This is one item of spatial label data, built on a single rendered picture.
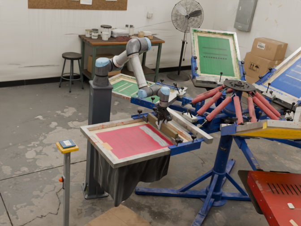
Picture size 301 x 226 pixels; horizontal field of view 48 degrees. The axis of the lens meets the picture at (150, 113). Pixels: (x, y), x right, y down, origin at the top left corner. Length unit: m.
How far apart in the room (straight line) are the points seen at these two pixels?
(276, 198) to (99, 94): 1.72
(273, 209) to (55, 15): 5.01
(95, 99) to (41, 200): 1.19
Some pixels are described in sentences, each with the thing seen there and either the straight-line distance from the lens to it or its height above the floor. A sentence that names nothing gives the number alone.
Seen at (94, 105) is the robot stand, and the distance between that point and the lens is 3.11.
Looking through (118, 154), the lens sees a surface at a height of 0.96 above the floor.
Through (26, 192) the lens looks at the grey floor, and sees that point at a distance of 3.75.
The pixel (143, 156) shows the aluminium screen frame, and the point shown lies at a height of 0.99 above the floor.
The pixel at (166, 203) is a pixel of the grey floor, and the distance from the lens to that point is 3.66.
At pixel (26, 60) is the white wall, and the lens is 6.26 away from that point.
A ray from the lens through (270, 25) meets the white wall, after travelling 7.19.
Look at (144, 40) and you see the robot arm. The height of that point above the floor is 1.67.
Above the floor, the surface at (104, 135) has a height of 0.96.
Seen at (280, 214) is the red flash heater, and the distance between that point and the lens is 2.07.
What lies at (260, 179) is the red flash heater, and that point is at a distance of 2.30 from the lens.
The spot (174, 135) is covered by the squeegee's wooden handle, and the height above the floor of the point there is 1.04.
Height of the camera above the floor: 2.29
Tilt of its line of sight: 24 degrees down
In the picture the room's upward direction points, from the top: 7 degrees clockwise
